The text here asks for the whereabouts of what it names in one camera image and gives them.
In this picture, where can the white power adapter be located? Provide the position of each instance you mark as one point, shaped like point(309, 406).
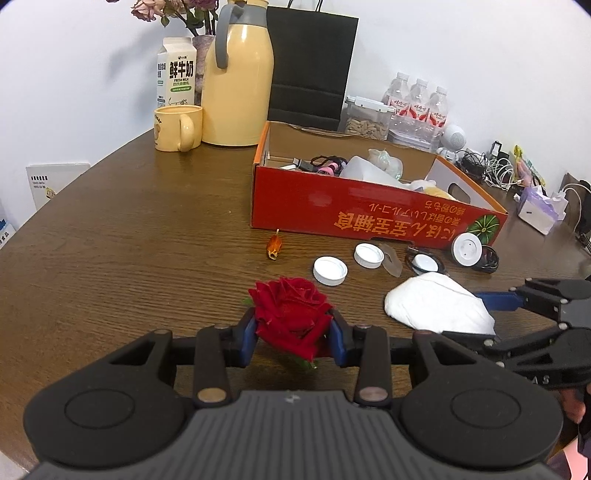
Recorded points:
point(561, 196)

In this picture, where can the red rose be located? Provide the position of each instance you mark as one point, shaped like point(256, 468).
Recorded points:
point(288, 314)

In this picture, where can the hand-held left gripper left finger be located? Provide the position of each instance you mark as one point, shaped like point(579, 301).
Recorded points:
point(249, 339)

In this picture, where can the yellow and white plush toy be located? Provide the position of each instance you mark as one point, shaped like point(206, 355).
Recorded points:
point(431, 188)

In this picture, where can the black paper bag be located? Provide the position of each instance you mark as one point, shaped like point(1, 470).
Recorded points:
point(309, 69)

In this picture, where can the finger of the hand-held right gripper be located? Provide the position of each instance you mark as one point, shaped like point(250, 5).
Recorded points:
point(508, 350)
point(498, 301)

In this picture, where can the clear container of seeds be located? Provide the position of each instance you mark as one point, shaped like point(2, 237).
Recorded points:
point(367, 124)

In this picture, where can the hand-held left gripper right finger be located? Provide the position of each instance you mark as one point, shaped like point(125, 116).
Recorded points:
point(337, 339)

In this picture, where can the dried pink flower bouquet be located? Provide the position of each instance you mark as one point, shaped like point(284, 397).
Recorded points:
point(171, 9)

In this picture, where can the orange dried petal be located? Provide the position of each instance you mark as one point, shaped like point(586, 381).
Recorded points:
point(274, 247)

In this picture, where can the white cloth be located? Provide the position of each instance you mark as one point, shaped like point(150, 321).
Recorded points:
point(434, 304)

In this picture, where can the translucent crumpled plastic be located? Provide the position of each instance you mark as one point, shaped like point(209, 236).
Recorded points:
point(388, 159)

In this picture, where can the small black charger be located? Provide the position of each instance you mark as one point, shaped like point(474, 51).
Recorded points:
point(497, 150)

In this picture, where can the clear plastic piece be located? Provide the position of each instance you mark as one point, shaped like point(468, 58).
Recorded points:
point(393, 265)

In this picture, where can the white milk carton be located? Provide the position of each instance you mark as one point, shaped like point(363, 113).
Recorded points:
point(178, 74)

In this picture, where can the mauve flower vase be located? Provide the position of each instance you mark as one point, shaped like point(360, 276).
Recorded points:
point(203, 69)

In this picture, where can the yellow mug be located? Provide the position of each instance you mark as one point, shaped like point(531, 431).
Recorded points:
point(173, 129)

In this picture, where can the purple tissue pack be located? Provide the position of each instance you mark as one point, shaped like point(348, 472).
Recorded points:
point(540, 210)

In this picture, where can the colourful snack packets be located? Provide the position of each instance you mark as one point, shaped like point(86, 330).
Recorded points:
point(526, 166)

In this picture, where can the orange cardboard box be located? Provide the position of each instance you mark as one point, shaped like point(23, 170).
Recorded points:
point(314, 203)

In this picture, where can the black usb adapter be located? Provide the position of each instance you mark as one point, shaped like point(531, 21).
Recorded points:
point(302, 165)

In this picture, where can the yellow thermos jug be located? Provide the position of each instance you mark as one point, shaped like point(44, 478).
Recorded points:
point(240, 92)

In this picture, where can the white round puck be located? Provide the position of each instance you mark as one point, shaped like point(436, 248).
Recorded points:
point(466, 248)

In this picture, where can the white jar lid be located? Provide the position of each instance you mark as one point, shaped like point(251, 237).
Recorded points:
point(368, 255)
point(330, 271)

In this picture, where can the white plastic bag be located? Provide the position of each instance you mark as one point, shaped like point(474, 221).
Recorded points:
point(364, 170)

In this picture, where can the clear water bottle red label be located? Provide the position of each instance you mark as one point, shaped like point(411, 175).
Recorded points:
point(397, 99)
point(419, 104)
point(437, 110)

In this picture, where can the person's right hand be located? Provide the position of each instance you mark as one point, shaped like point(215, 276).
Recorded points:
point(570, 406)

